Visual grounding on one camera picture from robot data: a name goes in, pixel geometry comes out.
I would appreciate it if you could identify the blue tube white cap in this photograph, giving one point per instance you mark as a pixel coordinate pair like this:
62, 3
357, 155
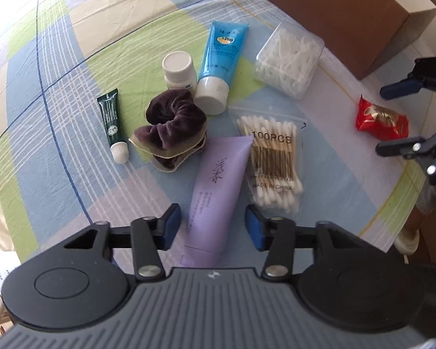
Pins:
219, 62

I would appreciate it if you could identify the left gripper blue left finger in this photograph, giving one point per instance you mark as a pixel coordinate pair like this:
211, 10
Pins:
167, 227

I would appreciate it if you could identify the checkered bed sheet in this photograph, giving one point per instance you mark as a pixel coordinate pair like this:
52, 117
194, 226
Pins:
57, 174

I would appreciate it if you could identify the white pill bottle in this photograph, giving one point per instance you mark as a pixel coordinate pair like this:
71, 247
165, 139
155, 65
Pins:
179, 71

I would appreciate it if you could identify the clear box of floss picks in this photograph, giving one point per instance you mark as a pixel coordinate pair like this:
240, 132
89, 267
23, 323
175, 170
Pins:
288, 60

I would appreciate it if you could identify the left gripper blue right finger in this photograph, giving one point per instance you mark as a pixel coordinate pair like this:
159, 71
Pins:
258, 228

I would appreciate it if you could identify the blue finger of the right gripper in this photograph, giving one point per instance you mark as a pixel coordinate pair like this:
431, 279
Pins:
406, 148
401, 89

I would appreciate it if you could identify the dark purple velvet scrunchie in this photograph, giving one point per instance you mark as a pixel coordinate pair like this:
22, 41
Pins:
175, 129

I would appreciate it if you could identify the dark green small tube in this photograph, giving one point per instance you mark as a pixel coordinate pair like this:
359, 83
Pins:
109, 108

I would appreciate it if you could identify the cotton swab bag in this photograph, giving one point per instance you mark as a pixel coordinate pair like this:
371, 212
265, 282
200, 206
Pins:
273, 173

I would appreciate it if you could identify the red snack packet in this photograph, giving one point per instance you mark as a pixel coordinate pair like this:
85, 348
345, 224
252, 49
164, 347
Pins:
380, 122

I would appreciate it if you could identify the purple cosmetic tube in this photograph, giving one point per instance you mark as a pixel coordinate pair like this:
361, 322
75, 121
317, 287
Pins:
215, 195

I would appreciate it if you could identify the brown cardboard storage box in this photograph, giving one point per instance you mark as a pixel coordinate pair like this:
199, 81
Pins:
362, 34

